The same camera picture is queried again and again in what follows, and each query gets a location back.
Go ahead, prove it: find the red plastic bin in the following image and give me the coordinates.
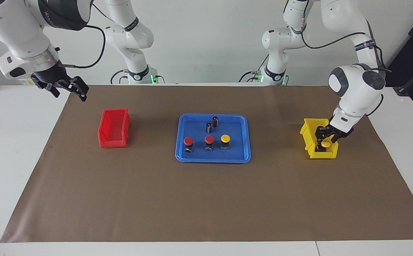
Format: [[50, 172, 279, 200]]
[[97, 108, 132, 149]]

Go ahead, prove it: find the black panel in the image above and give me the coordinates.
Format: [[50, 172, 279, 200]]
[[381, 0, 413, 104]]

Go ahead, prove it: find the blue plastic tray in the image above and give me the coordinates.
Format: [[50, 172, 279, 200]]
[[175, 113, 252, 164]]

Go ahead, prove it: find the brown paper mat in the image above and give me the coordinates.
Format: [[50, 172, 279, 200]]
[[0, 85, 413, 243]]

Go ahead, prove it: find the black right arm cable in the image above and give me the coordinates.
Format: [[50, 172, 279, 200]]
[[58, 24, 106, 69]]

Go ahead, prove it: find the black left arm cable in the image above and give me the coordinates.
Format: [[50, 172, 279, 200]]
[[299, 21, 392, 116]]

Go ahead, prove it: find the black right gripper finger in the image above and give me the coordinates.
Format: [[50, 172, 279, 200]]
[[32, 78, 60, 98], [66, 76, 89, 102]]

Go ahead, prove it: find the yellow plastic bin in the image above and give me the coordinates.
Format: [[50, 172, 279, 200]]
[[300, 118, 339, 159]]

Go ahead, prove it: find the black base cable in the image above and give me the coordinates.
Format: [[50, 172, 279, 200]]
[[238, 56, 269, 83], [110, 69, 129, 85]]

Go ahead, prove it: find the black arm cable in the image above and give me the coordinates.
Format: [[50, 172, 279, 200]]
[[299, 21, 392, 116], [58, 24, 106, 69]]

